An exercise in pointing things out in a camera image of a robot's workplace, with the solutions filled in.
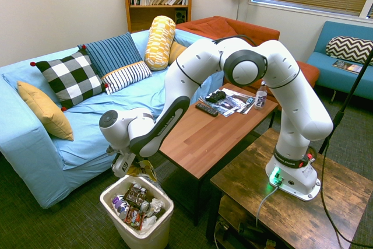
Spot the purple label hint bottle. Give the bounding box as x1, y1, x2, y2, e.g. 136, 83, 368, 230
112, 195, 129, 218

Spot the dark cover magazine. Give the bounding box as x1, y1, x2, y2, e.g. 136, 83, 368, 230
199, 87, 248, 117

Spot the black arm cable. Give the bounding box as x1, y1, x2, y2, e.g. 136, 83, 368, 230
212, 34, 258, 48

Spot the black white checkered pillow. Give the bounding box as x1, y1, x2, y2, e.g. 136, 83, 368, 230
30, 47, 109, 112

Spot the teal blue bench sofa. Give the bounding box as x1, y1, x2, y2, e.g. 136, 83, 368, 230
305, 20, 373, 104

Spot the mustard yellow pillow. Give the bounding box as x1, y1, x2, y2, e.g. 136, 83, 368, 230
16, 80, 75, 142
168, 41, 188, 66

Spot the black camera stand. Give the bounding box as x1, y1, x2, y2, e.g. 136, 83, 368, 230
318, 52, 373, 155

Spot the black game controller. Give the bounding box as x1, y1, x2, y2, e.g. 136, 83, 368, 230
205, 90, 227, 104

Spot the small black speaker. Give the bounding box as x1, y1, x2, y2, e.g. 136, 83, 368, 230
174, 9, 187, 24

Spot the blue striped pillow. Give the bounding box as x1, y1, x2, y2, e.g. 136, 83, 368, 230
77, 31, 143, 79

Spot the red candy wrapper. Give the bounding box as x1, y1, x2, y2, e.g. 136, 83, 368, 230
124, 206, 145, 231

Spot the light blue sofa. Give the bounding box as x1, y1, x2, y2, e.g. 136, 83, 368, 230
0, 29, 225, 209

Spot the yellow white patterned bolster pillow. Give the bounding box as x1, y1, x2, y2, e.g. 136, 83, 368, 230
143, 15, 177, 71

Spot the orange armchair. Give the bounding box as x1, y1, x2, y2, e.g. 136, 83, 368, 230
175, 15, 321, 110

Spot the rustic dark wooden table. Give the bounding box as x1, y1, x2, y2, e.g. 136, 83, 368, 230
205, 127, 373, 249

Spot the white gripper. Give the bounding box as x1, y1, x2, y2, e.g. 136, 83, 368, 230
111, 151, 138, 179

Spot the dark photo magazine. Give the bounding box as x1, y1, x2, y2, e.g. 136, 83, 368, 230
331, 59, 364, 75

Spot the business magazine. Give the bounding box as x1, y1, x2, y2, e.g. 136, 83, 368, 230
237, 94, 255, 115

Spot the black TV remote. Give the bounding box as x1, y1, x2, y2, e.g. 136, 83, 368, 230
195, 102, 219, 118

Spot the white navy striped pillow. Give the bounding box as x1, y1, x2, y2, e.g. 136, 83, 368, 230
101, 61, 153, 96

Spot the clear plastic water bottle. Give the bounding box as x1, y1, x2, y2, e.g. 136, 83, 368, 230
254, 81, 269, 111

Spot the yellow white chip bag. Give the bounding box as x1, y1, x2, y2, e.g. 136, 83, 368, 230
127, 159, 158, 182

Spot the black stand cable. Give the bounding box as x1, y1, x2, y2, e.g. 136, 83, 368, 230
319, 135, 373, 248

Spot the grey base cable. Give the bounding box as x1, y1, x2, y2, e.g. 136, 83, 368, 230
255, 186, 280, 228

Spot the reddish wooden coffee table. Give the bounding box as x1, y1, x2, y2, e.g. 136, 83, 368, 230
159, 82, 280, 226

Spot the brown snack wrapper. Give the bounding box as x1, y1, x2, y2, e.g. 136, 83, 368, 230
124, 184, 148, 208

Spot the black white chevron pillow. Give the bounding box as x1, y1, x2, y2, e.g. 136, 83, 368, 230
325, 36, 373, 65

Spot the black power brick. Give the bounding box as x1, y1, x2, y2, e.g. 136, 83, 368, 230
237, 222, 265, 237

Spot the white plastic trash bin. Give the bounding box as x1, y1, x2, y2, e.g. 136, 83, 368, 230
99, 174, 175, 249

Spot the crumpled white paper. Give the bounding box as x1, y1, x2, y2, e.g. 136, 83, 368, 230
150, 198, 167, 212
142, 215, 158, 230

